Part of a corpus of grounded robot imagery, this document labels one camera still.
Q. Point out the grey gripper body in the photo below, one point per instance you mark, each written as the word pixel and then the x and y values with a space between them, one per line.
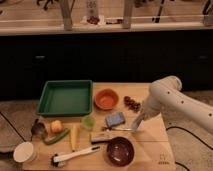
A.
pixel 137 121

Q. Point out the blue towel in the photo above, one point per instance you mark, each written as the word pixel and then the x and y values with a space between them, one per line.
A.
pixel 115 119

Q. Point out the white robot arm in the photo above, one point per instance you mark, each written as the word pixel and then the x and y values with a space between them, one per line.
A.
pixel 167 91

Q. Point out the dark purple bowl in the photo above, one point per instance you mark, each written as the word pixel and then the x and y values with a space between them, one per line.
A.
pixel 120 151

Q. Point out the red orange bowl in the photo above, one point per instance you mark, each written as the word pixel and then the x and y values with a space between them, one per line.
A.
pixel 106 99

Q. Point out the dark grape bunch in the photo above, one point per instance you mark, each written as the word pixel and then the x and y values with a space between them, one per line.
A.
pixel 131 104

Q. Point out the wooden block brush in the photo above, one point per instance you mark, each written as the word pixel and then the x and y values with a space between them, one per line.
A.
pixel 100 137

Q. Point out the small green cup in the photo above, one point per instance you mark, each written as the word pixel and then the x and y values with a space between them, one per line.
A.
pixel 88 123

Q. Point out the yellow corn cob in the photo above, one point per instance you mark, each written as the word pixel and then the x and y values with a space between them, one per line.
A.
pixel 74 137

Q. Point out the green pepper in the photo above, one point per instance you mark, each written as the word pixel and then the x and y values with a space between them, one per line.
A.
pixel 56 138

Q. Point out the orange yellow fruit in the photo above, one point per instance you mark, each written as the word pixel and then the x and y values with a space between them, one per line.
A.
pixel 56 126

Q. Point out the green plastic tray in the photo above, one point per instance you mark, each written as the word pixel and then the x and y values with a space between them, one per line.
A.
pixel 68 98

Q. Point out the metal measuring cup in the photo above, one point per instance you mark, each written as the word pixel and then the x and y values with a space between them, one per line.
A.
pixel 38 129

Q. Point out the white round container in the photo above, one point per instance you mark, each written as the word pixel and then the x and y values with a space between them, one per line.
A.
pixel 24 152

